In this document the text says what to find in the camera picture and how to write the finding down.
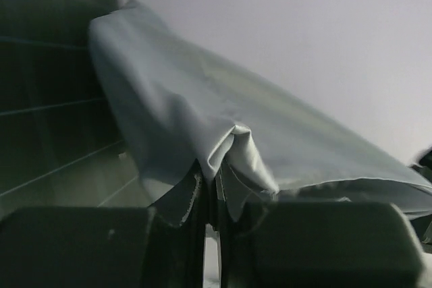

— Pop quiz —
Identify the grey fabric pillowcase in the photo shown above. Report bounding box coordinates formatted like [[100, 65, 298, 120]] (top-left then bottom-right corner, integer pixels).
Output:
[[88, 0, 431, 219]]

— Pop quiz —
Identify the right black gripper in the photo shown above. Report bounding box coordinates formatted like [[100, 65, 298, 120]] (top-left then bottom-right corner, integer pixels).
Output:
[[410, 148, 431, 177]]

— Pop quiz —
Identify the black gridded cutting mat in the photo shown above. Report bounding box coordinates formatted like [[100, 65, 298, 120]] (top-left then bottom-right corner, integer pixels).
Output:
[[1, 0, 149, 215]]

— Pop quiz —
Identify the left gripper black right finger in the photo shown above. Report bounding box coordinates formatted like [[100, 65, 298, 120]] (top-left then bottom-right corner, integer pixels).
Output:
[[214, 163, 426, 287]]

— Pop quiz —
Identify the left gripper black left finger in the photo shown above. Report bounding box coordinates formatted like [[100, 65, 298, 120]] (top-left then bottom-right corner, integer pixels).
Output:
[[1, 163, 205, 287]]

